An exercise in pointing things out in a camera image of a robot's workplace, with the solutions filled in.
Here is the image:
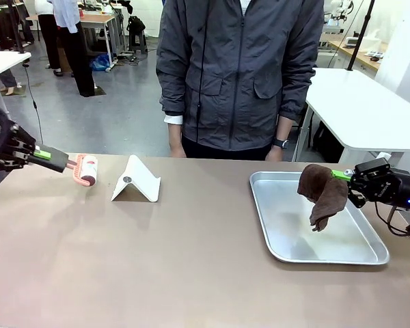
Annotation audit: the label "brown cloth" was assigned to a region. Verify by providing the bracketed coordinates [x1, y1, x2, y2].
[296, 163, 349, 233]

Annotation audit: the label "bystander white top dark trousers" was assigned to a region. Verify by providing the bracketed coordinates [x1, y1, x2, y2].
[33, 0, 64, 78]

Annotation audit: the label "person in grey jacket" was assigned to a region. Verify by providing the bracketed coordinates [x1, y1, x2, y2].
[156, 0, 325, 152]

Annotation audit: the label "person's left forearm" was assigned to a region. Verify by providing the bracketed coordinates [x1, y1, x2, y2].
[277, 115, 292, 141]

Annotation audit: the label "wooden top work table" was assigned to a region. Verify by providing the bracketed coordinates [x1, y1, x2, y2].
[25, 13, 124, 66]

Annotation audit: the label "black tripod pole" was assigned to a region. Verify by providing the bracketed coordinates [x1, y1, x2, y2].
[347, 0, 377, 72]

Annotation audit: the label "black earphone wire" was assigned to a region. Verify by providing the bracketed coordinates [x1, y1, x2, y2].
[195, 0, 215, 146]

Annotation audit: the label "white lab machine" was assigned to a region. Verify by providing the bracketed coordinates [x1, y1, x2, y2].
[323, 0, 355, 25]

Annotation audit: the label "pink lint roller black handle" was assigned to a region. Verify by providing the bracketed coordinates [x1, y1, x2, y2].
[40, 146, 100, 188]

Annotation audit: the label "black stand pole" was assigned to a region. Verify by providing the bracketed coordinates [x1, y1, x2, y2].
[6, 0, 27, 55]

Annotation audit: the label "small white table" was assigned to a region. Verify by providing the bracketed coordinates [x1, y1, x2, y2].
[0, 51, 32, 83]

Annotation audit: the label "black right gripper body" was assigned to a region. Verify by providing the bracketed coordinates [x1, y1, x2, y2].
[368, 167, 410, 211]

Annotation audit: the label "bystander white shirt black trousers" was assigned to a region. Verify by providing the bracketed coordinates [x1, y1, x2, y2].
[53, 0, 96, 98]

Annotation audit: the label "wooden counter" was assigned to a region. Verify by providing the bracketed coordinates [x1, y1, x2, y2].
[327, 40, 387, 72]

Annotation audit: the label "blue plastic bag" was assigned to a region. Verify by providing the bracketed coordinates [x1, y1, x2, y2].
[88, 53, 112, 72]

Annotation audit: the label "person's left hand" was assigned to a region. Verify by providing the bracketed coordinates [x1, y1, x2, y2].
[264, 146, 285, 162]

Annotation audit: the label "black stool with bag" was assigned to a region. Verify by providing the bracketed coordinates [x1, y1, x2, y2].
[126, 15, 148, 55]

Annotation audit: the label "white folded roller stand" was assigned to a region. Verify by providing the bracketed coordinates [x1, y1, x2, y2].
[110, 154, 162, 203]

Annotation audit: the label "white tissue box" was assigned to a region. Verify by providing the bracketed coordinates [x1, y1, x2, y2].
[364, 29, 384, 52]

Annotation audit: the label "person's right hand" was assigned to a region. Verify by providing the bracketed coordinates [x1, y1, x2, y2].
[169, 136, 187, 159]

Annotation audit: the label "silver metal tray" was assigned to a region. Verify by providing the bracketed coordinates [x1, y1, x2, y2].
[249, 170, 390, 266]

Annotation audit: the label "thin black hanging cable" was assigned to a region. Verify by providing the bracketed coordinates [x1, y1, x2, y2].
[22, 63, 44, 144]

